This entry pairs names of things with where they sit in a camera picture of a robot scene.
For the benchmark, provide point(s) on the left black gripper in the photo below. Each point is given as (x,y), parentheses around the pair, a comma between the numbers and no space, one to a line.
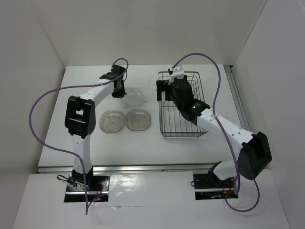
(121,93)

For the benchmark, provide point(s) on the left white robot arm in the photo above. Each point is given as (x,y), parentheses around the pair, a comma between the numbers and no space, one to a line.
(80,119)

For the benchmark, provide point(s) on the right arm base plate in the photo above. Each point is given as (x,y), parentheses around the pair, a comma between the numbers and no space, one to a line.
(208,186)

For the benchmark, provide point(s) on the clear plate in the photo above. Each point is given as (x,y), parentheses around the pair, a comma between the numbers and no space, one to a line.
(112,121)
(138,120)
(134,97)
(193,84)

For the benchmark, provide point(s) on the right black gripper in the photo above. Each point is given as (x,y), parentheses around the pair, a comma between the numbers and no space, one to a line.
(162,86)

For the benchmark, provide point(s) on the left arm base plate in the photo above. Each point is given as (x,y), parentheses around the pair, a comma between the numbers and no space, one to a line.
(98,191)

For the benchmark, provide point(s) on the right side aluminium rail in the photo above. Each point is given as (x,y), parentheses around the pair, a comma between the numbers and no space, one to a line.
(236,97)

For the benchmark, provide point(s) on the front aluminium rail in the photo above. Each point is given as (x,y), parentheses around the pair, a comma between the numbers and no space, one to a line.
(132,168)

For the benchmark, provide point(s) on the aluminium rail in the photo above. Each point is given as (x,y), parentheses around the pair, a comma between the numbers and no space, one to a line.
(132,168)
(236,97)

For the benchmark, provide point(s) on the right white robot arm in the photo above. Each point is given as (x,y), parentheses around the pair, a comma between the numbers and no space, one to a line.
(251,152)

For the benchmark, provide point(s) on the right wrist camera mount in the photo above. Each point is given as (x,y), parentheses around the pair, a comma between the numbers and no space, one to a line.
(176,72)

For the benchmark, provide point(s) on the wire dish rack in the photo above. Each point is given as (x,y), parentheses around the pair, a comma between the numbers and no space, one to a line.
(171,123)

